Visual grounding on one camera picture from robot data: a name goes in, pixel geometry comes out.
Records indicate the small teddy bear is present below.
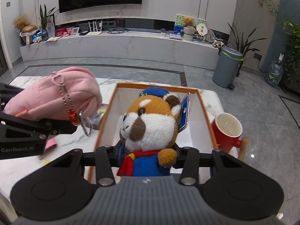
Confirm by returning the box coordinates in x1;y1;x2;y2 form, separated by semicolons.
182;16;195;27

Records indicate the water dispenser bottle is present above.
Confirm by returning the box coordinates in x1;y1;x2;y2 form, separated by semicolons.
265;53;285;89

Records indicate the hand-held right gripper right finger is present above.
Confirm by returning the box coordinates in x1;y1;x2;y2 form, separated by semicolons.
173;145;253;186

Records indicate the orange cardboard box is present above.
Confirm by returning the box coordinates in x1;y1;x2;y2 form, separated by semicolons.
88;82;220;184

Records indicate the black cable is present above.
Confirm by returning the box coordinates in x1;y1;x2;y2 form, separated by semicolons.
107;28;131;35

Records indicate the photo frame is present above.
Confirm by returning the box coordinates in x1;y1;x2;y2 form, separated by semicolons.
46;14;56;37

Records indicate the brown round ornament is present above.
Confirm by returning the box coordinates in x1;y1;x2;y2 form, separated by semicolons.
20;24;38;45

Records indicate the snake plant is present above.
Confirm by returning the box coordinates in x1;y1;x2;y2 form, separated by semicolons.
226;22;268;57

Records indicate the brown and white plush toy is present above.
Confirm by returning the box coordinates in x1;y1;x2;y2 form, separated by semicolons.
116;87;191;178

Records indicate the dried flower bunch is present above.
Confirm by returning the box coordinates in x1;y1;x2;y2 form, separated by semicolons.
13;14;28;29

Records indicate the pink toy set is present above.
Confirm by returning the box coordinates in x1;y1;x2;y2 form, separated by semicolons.
55;27;73;37

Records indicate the blue snack bag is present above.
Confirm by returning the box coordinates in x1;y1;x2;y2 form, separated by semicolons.
32;30;49;44

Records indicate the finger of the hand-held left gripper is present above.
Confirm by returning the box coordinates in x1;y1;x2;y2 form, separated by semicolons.
0;112;78;144
0;83;25;106

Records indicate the green potted plant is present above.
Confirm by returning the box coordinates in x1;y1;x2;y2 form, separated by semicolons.
38;4;59;37

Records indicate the painted picture card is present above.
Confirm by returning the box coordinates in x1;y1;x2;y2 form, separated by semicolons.
174;14;207;35

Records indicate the patterned plate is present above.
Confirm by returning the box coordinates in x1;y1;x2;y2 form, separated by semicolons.
206;28;216;43

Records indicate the round hand fan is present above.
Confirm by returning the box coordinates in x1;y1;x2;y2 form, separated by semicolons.
195;23;208;37

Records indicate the ivy plant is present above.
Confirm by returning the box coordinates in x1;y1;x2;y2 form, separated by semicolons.
281;21;300;88

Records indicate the white woven basket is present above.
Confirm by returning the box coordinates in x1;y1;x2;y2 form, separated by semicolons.
182;26;196;41

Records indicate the grey trash can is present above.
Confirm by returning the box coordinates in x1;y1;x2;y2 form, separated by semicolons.
212;46;244;90

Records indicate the white router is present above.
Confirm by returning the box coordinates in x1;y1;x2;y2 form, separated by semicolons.
87;21;102;36

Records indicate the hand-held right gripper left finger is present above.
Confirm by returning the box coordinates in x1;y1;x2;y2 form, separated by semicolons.
42;142;126;187

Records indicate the wooden stick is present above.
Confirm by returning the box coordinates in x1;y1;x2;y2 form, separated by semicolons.
238;136;249;163

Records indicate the black and white toy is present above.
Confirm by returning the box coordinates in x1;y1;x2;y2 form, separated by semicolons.
212;38;225;49

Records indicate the pink backpack-shaped pouch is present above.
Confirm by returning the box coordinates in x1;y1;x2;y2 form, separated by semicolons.
3;67;103;137

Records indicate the marble television cabinet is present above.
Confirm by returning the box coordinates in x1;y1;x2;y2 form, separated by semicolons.
19;17;220;71

